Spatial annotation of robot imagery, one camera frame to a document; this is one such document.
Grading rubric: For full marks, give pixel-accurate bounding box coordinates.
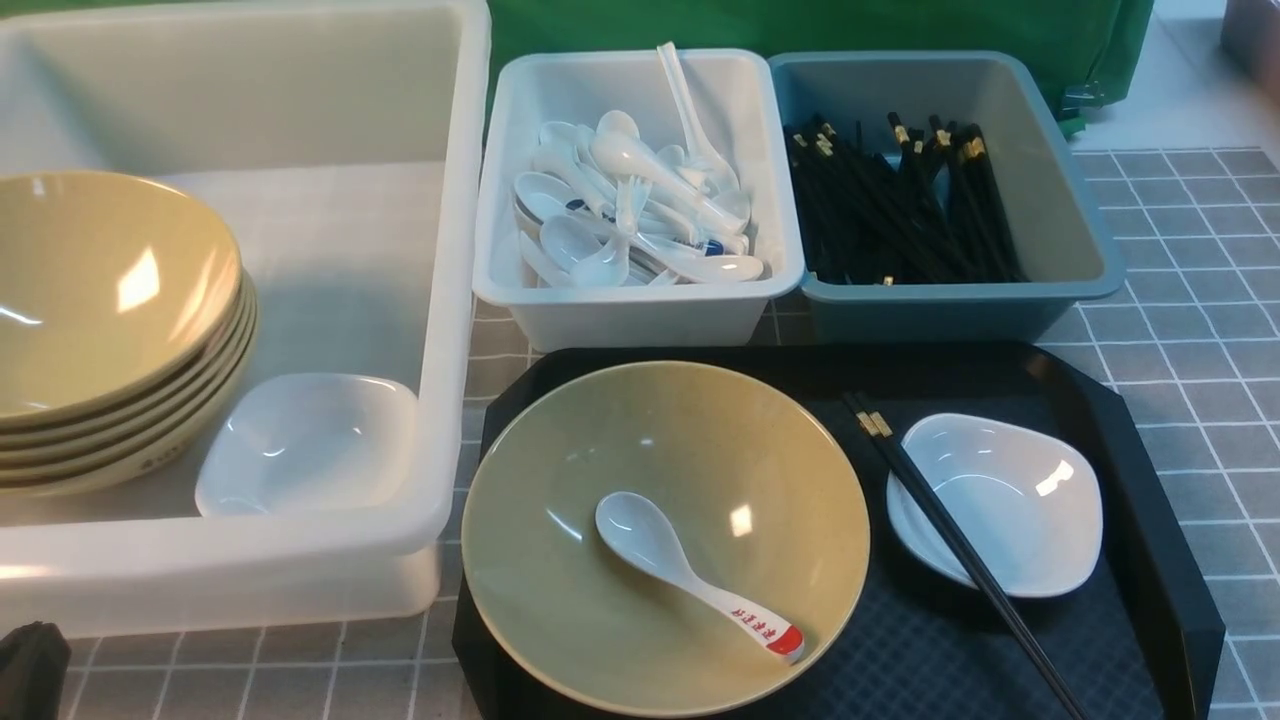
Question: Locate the white spoon red handle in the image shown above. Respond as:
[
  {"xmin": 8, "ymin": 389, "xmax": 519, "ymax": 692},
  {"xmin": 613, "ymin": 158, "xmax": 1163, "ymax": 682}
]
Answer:
[{"xmin": 595, "ymin": 492, "xmax": 805, "ymax": 665}]

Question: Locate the tan noodle bowl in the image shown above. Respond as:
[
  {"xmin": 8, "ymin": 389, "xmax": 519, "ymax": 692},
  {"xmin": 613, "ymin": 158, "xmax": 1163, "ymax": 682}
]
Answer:
[{"xmin": 460, "ymin": 361, "xmax": 870, "ymax": 719}]

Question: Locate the black chopstick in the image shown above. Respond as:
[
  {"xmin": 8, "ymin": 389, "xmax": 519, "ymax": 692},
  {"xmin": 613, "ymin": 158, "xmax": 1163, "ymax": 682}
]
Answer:
[
  {"xmin": 841, "ymin": 391, "xmax": 1088, "ymax": 719},
  {"xmin": 842, "ymin": 393, "xmax": 1076, "ymax": 720}
]

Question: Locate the white sauce dish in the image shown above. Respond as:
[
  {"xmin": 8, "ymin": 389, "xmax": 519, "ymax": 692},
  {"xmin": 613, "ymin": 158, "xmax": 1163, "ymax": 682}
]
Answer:
[
  {"xmin": 195, "ymin": 373, "xmax": 419, "ymax": 518},
  {"xmin": 899, "ymin": 413, "xmax": 1105, "ymax": 600}
]

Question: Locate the stacked tan bowl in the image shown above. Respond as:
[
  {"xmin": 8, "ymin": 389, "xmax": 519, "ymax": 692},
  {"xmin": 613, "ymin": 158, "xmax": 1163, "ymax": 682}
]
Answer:
[
  {"xmin": 1, "ymin": 270, "xmax": 253, "ymax": 451},
  {"xmin": 1, "ymin": 283, "xmax": 256, "ymax": 469},
  {"xmin": 1, "ymin": 170, "xmax": 241, "ymax": 429},
  {"xmin": 1, "ymin": 313, "xmax": 259, "ymax": 498}
]

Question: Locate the bottom stacked tan bowl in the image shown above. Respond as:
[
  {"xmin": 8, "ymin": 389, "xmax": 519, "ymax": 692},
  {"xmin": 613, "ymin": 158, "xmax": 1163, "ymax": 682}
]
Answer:
[{"xmin": 1, "ymin": 313, "xmax": 259, "ymax": 498}]

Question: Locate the top stacked tan bowl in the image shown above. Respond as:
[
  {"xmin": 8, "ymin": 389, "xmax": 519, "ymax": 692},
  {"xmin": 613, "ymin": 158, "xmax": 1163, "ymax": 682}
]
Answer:
[{"xmin": 1, "ymin": 170, "xmax": 241, "ymax": 429}]

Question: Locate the white spoon front of bin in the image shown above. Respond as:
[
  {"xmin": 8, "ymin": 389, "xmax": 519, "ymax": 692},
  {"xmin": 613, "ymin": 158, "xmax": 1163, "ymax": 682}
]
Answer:
[{"xmin": 626, "ymin": 234, "xmax": 765, "ymax": 284}]

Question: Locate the white spoon centre pile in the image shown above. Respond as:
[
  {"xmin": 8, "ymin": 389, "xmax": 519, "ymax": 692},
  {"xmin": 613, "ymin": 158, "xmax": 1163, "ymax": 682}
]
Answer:
[{"xmin": 590, "ymin": 131, "xmax": 750, "ymax": 234}]

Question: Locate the upright white spoon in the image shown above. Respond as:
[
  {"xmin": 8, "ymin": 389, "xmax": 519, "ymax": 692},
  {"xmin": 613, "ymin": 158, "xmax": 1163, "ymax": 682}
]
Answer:
[{"xmin": 655, "ymin": 42, "xmax": 740, "ymax": 195}]

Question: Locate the white spoon bin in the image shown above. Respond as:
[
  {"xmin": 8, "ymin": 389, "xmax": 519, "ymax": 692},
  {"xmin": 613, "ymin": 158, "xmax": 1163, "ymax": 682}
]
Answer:
[{"xmin": 474, "ymin": 49, "xmax": 805, "ymax": 354}]

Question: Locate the white sauce dish in bin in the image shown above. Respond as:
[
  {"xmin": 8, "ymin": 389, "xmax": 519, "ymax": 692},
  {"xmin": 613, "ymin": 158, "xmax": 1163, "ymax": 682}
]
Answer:
[{"xmin": 195, "ymin": 373, "xmax": 419, "ymax": 518}]

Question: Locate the large translucent white bin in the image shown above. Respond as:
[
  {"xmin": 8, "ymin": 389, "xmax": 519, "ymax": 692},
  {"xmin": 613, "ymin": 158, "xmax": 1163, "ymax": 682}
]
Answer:
[{"xmin": 3, "ymin": 1, "xmax": 492, "ymax": 638}]

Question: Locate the blue chopstick bin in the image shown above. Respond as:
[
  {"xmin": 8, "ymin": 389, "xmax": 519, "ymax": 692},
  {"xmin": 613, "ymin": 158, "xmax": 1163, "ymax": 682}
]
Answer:
[{"xmin": 769, "ymin": 51, "xmax": 1125, "ymax": 343}]

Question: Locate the green cloth backdrop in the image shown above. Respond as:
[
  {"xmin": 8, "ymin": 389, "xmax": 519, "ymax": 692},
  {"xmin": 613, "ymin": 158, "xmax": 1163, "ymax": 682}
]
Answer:
[{"xmin": 489, "ymin": 1, "xmax": 1155, "ymax": 119}]

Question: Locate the black serving tray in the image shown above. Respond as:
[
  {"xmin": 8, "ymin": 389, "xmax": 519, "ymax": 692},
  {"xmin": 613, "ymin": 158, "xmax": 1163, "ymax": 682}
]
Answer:
[{"xmin": 481, "ymin": 342, "xmax": 1225, "ymax": 719}]

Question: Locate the black object bottom left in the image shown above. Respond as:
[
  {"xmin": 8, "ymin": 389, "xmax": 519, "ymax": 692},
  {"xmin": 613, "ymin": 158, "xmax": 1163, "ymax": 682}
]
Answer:
[{"xmin": 1, "ymin": 621, "xmax": 70, "ymax": 719}]

